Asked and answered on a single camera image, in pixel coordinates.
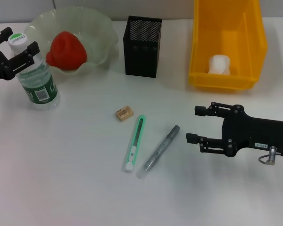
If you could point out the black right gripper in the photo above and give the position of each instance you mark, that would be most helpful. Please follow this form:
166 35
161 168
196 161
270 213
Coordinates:
254 131

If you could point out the clear water bottle green label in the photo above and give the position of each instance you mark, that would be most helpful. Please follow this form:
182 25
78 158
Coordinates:
37 87

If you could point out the red-orange fruit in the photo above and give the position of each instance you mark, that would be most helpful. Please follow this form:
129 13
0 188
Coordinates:
68 54

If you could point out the grey marker pen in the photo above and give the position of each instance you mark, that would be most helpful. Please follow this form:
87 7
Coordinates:
160 148

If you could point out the white paper ball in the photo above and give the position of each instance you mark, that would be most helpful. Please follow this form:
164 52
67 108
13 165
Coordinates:
219 64

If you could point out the green utility knife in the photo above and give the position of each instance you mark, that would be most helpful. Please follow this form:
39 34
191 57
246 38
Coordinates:
138 134

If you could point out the tan eraser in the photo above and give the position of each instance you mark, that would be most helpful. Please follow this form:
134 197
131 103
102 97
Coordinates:
124 113

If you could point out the pale green glass fruit plate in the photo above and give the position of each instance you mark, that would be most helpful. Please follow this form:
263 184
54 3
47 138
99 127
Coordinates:
96 35

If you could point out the black mesh pen holder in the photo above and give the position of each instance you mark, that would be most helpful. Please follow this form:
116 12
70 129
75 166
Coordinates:
141 61

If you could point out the yellow plastic bin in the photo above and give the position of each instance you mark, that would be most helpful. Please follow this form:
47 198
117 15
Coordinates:
226 35

